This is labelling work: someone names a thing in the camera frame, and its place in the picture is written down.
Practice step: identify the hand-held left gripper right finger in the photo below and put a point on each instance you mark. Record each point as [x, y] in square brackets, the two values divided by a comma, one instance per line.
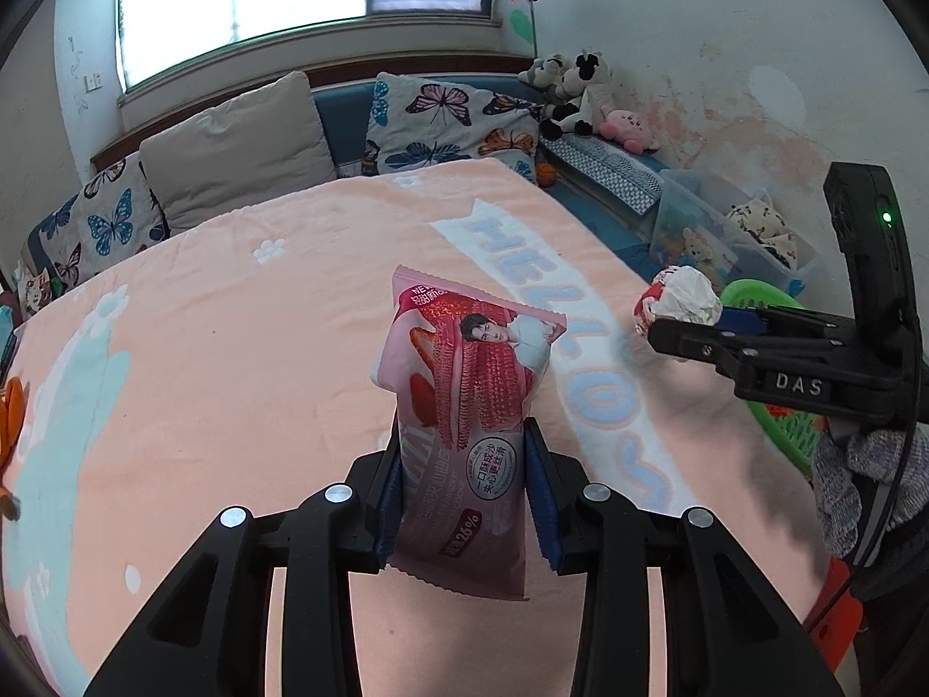
[541, 501]

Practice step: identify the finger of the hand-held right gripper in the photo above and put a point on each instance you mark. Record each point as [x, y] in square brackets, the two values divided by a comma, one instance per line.
[689, 345]
[798, 323]

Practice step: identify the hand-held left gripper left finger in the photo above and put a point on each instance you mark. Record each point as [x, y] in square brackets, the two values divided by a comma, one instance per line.
[388, 501]

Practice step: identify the white red wrapper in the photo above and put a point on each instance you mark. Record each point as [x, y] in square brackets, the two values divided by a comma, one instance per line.
[682, 294]

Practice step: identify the green plastic basket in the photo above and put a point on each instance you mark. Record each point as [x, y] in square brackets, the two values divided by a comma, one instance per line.
[751, 295]

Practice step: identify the pink snack packet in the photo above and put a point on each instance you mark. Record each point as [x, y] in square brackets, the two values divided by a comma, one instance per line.
[464, 406]

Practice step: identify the person's right forearm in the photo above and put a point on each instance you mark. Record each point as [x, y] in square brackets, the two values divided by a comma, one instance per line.
[900, 595]

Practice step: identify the person's right hand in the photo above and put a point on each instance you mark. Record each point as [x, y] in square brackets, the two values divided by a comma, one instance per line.
[842, 494]

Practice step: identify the cream patterned cloth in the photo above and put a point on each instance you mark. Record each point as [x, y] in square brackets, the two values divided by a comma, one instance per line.
[762, 225]

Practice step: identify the clear plastic storage box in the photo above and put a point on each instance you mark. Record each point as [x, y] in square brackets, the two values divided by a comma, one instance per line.
[689, 225]

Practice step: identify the black white patterned mat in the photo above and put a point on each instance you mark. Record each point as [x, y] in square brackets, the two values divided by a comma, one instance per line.
[610, 170]

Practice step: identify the pink blanket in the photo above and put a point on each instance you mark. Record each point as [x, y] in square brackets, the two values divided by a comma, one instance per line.
[218, 377]

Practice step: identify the small orange ball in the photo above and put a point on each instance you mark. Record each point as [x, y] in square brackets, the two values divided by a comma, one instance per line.
[546, 173]

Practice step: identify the pink plush toy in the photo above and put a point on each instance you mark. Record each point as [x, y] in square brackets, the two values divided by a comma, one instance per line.
[628, 129]

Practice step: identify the cow plush toy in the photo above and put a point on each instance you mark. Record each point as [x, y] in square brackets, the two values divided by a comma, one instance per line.
[580, 94]

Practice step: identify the red plastic object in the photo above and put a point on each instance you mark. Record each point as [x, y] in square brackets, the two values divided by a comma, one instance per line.
[834, 617]

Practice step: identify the grey plush toy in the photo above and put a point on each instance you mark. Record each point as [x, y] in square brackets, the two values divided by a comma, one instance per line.
[541, 72]

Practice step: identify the butterfly print pillow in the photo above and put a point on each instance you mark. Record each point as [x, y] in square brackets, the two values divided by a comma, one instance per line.
[450, 123]
[101, 225]

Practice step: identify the beige pillow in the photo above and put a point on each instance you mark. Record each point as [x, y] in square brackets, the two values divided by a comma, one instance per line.
[232, 152]

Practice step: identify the orange plush toy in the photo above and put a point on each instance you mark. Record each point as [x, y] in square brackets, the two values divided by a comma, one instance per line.
[11, 421]

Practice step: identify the small cat print pillow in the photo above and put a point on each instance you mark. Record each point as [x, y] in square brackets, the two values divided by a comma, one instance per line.
[33, 289]

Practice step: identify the window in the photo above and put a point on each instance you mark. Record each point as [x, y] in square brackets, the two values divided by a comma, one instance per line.
[290, 0]

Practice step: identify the wall switch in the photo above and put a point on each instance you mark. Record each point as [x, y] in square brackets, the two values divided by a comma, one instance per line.
[92, 81]

